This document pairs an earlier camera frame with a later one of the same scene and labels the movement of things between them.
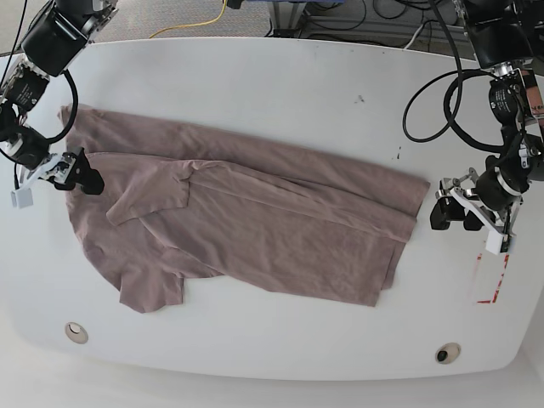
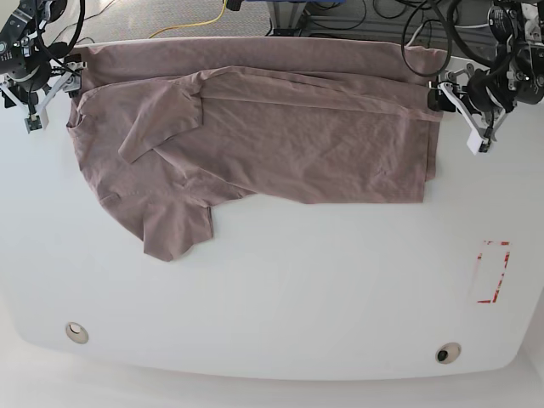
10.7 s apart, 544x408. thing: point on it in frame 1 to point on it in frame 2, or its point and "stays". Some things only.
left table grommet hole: x=76 y=332 stays
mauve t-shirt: x=184 y=198 to x=167 y=130
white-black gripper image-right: x=495 y=194 to x=450 y=93
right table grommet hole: x=448 y=353 stays
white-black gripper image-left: x=59 y=168 to x=14 y=96
